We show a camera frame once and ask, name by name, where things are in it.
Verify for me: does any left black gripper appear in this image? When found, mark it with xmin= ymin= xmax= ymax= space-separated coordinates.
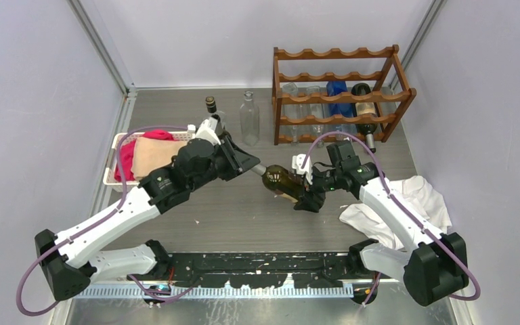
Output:
xmin=188 ymin=135 xmax=259 ymax=192

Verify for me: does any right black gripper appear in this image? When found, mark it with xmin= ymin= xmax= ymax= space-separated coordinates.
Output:
xmin=295 ymin=165 xmax=343 ymax=212

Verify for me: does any green wine bottle front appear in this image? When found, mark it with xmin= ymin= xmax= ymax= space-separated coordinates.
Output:
xmin=251 ymin=164 xmax=304 ymax=204

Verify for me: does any dark green wine bottle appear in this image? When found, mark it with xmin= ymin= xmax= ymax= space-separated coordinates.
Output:
xmin=351 ymin=83 xmax=377 ymax=153

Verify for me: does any blue square glass bottle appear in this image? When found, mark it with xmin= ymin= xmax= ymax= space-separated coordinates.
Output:
xmin=326 ymin=81 xmax=355 ymax=134

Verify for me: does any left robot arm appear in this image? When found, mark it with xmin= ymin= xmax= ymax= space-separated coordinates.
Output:
xmin=35 ymin=135 xmax=260 ymax=301

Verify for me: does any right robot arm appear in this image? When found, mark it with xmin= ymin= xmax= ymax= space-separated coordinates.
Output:
xmin=291 ymin=141 xmax=472 ymax=306

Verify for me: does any tall clear glass bottle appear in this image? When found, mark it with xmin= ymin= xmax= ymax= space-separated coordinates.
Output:
xmin=239 ymin=91 xmax=260 ymax=146

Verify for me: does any clear whisky bottle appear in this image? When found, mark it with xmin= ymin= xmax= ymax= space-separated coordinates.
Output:
xmin=204 ymin=96 xmax=226 ymax=129

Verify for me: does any wooden wine rack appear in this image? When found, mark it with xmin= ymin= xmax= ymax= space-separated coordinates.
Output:
xmin=272 ymin=44 xmax=417 ymax=146

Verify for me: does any beige folded cloth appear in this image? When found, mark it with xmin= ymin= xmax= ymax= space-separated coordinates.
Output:
xmin=131 ymin=137 xmax=188 ymax=180

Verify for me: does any white cloth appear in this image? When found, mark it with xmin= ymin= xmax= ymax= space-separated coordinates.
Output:
xmin=339 ymin=175 xmax=452 ymax=251

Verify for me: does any red cloth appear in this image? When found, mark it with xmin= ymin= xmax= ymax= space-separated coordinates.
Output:
xmin=114 ymin=129 xmax=180 ymax=181

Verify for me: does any white plastic basket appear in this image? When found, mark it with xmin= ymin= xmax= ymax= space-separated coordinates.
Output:
xmin=102 ymin=131 xmax=196 ymax=193

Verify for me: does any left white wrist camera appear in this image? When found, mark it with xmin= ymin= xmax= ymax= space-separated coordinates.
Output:
xmin=187 ymin=115 xmax=221 ymax=146

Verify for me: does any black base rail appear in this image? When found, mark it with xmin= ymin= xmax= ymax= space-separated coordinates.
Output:
xmin=134 ymin=252 xmax=376 ymax=289

